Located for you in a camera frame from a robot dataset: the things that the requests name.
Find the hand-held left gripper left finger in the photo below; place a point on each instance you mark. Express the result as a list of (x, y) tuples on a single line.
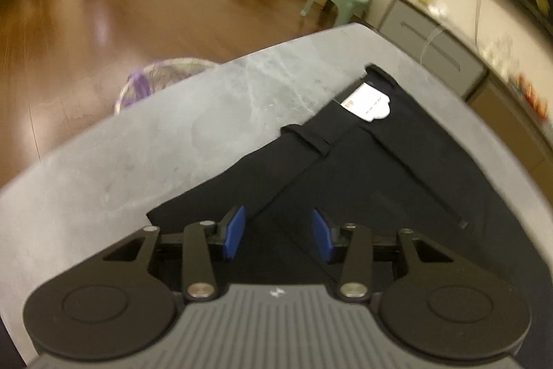
[(234, 233)]

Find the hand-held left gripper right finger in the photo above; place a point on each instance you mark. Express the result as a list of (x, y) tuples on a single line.
[(322, 235)]

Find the black pants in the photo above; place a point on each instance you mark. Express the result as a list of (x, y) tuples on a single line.
[(389, 179)]

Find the white paper tag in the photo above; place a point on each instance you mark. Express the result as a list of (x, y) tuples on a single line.
[(369, 103)]

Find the grey drawer cabinet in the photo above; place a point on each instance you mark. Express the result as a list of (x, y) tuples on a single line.
[(432, 49)]

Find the red fruit plate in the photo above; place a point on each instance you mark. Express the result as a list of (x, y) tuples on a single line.
[(529, 94)]

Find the white charger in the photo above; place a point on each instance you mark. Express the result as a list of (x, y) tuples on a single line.
[(438, 9)]

